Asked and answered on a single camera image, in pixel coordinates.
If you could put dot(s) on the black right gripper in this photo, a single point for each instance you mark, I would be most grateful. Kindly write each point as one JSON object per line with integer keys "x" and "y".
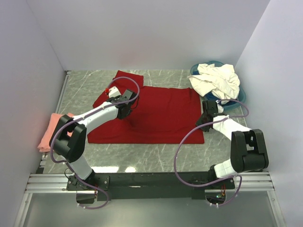
{"x": 199, "y": 122}

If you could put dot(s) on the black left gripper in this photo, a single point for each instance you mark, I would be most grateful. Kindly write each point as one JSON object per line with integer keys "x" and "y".
{"x": 121, "y": 117}

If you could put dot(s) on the red t shirt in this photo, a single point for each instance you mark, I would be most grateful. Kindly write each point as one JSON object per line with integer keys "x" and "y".
{"x": 160, "y": 116}

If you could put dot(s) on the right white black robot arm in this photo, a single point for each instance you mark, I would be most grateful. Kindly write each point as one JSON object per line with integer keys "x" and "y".
{"x": 248, "y": 148}

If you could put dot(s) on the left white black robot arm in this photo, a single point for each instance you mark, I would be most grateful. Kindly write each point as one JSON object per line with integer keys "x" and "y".
{"x": 67, "y": 143}

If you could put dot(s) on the white crumpled t shirt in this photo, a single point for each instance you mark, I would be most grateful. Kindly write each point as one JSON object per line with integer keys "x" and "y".
{"x": 221, "y": 81}

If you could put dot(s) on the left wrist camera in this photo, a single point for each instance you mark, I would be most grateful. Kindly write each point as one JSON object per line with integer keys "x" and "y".
{"x": 112, "y": 92}

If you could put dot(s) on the teal plastic laundry basket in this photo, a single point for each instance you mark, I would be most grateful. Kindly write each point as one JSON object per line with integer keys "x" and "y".
{"x": 242, "y": 94}

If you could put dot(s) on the folded pink t shirt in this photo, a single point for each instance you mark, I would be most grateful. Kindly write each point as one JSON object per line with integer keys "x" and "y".
{"x": 44, "y": 143}

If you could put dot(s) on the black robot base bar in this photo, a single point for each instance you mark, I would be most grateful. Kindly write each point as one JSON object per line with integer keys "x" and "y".
{"x": 150, "y": 185}

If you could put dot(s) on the blue t shirt in basket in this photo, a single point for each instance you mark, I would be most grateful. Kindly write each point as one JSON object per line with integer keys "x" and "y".
{"x": 210, "y": 96}

